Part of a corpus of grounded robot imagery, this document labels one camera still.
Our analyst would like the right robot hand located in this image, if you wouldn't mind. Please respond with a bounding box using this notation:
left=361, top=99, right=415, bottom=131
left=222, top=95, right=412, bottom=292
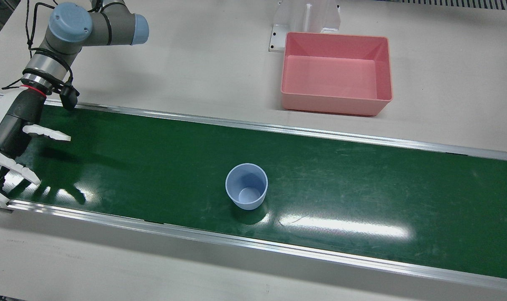
left=0, top=86, right=72, bottom=208

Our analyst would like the blue plastic cup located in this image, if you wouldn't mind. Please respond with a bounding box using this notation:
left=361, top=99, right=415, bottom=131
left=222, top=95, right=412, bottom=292
left=225, top=163, right=269, bottom=210

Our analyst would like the pink plastic box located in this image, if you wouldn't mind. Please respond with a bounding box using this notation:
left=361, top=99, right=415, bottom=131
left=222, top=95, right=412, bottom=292
left=281, top=32, right=393, bottom=117

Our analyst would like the green belt conveyor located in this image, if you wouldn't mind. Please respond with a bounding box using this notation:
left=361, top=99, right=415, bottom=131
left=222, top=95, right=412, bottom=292
left=0, top=92, right=507, bottom=293

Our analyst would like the ribbed metal panel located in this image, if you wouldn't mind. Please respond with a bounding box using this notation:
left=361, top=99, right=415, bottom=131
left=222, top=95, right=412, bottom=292
left=404, top=0, right=507, bottom=11

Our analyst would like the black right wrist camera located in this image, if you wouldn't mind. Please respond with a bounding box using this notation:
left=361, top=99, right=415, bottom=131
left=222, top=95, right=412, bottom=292
left=60, top=84, right=80, bottom=111

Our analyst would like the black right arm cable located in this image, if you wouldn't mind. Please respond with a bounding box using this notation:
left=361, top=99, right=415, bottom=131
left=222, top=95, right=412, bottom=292
left=2, top=0, right=112, bottom=90

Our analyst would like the white mounting bracket stand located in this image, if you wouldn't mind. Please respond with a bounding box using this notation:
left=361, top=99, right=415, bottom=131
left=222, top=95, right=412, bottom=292
left=269, top=0, right=341, bottom=53

